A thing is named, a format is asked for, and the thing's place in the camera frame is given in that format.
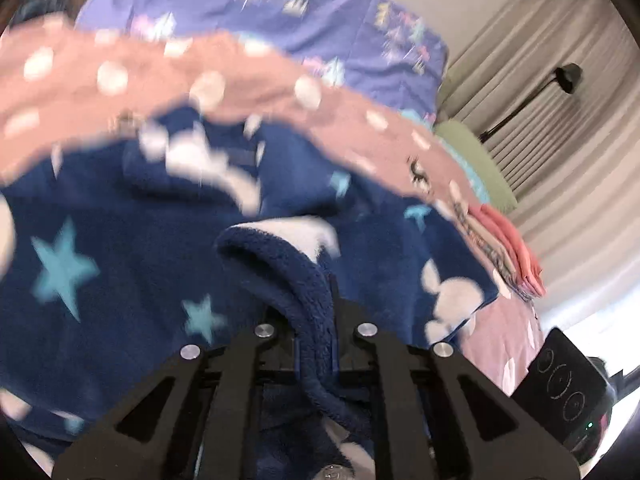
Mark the grey patterned folded garment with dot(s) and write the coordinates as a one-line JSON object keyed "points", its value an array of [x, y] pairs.
{"points": [[480, 240]]}

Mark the black floor lamp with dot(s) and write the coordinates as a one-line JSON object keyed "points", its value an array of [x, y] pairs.
{"points": [[567, 77]]}

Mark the light teal sheet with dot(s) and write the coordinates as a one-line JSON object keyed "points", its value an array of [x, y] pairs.
{"points": [[477, 180]]}

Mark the coral folded garment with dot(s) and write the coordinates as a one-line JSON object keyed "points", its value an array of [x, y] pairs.
{"points": [[520, 250]]}

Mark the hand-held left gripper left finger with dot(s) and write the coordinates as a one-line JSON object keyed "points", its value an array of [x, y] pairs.
{"points": [[280, 357]]}

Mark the beige curtain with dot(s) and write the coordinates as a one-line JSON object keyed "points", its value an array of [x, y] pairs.
{"points": [[575, 170]]}

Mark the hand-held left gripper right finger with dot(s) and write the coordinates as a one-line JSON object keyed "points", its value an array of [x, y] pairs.
{"points": [[350, 352]]}

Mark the navy star-print fleece garment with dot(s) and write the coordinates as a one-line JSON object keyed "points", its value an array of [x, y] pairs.
{"points": [[150, 240]]}

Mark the pink polka-dot blanket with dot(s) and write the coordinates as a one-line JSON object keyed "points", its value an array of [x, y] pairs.
{"points": [[75, 90]]}

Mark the large green pillow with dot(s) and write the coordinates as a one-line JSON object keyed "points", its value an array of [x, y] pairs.
{"points": [[475, 160]]}

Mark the teal knit blanket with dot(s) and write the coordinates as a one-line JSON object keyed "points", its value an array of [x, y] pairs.
{"points": [[45, 2]]}

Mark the purple tree-print sheet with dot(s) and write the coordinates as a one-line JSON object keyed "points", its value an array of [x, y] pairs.
{"points": [[320, 15]]}

